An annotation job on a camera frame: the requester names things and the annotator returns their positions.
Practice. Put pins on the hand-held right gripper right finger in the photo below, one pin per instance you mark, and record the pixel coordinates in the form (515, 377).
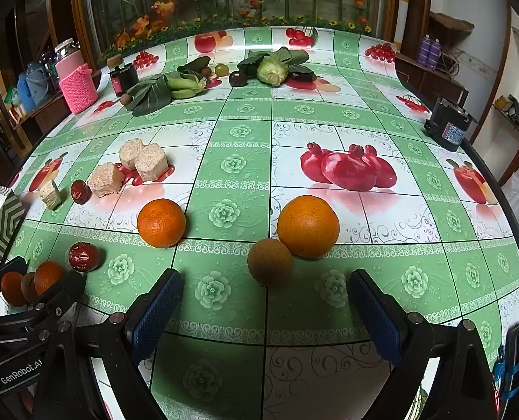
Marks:
(377, 315)

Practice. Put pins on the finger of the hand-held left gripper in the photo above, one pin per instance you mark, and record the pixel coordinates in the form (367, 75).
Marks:
(67, 294)
(10, 265)

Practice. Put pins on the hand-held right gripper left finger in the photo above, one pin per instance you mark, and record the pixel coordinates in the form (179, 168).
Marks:
(154, 315)

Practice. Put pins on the small orange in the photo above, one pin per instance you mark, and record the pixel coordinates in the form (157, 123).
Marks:
(49, 275)
(12, 288)

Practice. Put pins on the small brown round fruit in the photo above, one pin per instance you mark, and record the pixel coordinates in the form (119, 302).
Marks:
(28, 289)

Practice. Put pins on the red jujube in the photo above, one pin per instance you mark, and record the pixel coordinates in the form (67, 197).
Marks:
(80, 191)
(83, 256)

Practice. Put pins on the chevron patterned box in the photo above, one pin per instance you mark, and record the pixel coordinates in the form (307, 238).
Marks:
(1, 223)

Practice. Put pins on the medium orange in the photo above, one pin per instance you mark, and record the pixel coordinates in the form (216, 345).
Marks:
(161, 223)

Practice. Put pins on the large orange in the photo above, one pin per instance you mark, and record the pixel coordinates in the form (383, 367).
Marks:
(307, 225)

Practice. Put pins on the large brown round fruit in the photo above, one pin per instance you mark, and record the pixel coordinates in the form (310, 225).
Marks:
(270, 262)

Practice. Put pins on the small tan cake piece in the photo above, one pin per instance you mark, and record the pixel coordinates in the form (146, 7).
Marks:
(50, 195)

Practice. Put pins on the tan cake block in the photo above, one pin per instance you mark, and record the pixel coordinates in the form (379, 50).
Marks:
(151, 164)
(130, 152)
(105, 180)

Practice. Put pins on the wooden side shelf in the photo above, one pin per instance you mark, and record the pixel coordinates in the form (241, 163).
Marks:
(45, 116)

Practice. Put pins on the fruit print tablecloth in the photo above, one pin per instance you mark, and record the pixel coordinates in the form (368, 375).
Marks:
(242, 162)

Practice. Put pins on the pink bottle with knitted sleeve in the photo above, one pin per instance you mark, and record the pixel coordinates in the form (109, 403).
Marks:
(78, 92)

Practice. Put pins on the black electric motor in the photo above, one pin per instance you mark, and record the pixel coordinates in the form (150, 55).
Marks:
(449, 127)

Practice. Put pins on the tiny brown fruit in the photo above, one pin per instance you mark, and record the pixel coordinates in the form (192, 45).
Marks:
(126, 100)

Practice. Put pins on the dark green leafy vegetable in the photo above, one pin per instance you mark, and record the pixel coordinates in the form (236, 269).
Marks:
(152, 94)

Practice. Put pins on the black box with red label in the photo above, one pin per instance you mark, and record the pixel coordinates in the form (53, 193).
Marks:
(126, 79)

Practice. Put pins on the green bananas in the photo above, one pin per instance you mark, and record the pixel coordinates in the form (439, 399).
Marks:
(185, 92)

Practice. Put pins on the wooden side cabinet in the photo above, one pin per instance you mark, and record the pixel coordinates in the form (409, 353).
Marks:
(421, 81)

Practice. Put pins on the tiny reddish fruit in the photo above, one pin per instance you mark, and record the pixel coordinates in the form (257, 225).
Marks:
(205, 71)

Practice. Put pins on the dark leaf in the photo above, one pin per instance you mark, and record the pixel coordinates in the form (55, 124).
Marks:
(305, 76)

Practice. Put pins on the dark purple round fruit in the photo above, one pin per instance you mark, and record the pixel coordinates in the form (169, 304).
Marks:
(237, 79)

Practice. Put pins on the green leaf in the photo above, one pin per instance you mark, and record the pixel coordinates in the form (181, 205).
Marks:
(194, 65)

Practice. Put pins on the green round fruit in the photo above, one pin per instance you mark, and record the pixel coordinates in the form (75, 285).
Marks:
(221, 69)

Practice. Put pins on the bok choy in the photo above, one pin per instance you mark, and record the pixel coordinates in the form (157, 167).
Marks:
(270, 72)

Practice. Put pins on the wooden wall shelf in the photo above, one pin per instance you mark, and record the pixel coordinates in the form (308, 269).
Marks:
(452, 22)

